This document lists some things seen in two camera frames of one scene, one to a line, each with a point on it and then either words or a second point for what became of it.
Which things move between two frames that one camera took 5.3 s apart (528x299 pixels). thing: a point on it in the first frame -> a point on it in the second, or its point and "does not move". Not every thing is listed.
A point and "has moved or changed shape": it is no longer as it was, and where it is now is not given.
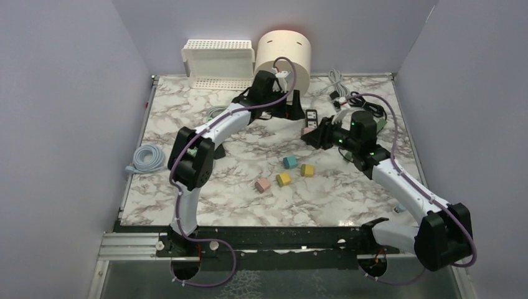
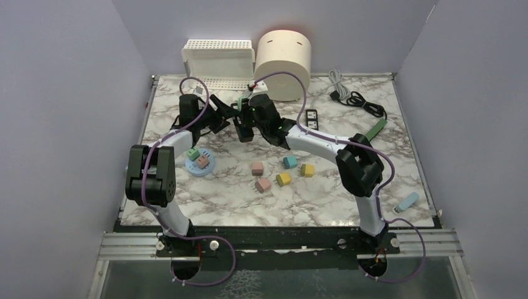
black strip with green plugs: (220, 152) -> (245, 133)
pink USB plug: (261, 185) does not move
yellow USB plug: (282, 179) does not move
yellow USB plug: (307, 170) does not move
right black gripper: (319, 137) -> (245, 109)
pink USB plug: (305, 130) has moved or changed shape
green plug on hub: (192, 151) does not move
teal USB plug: (290, 162) does not move
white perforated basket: (219, 65) does not move
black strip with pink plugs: (311, 118) does not move
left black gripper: (291, 111) -> (225, 111)
